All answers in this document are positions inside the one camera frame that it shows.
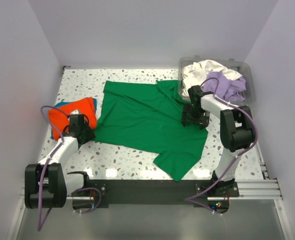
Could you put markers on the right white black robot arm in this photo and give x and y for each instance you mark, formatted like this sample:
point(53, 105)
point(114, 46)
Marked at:
point(238, 132)

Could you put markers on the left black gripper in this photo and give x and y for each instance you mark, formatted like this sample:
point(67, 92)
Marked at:
point(86, 135)

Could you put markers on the aluminium frame rail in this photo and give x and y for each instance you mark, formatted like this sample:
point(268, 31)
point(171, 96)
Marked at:
point(254, 190)

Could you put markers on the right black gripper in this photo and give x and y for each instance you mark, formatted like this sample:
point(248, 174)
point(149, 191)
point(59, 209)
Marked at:
point(195, 117)

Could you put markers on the clear plastic bin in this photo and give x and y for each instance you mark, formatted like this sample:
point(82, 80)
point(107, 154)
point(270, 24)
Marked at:
point(242, 67)

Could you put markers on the folded orange t shirt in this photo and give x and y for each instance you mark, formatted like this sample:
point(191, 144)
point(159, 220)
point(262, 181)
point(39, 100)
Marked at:
point(60, 117)

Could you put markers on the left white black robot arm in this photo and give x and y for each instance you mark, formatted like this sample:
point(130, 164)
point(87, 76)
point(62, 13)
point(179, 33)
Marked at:
point(47, 180)

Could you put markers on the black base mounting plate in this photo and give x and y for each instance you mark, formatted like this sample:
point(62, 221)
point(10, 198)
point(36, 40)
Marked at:
point(154, 192)

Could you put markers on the green t shirt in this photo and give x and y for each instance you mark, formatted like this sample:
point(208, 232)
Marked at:
point(147, 117)

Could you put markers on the white crumpled t shirt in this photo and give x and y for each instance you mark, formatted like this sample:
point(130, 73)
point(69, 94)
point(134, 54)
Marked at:
point(197, 72)

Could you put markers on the folded blue t shirt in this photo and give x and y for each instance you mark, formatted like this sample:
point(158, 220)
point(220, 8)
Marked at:
point(61, 103)

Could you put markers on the lavender crumpled t shirt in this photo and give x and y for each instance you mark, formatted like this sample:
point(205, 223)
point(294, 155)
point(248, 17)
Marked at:
point(226, 89)

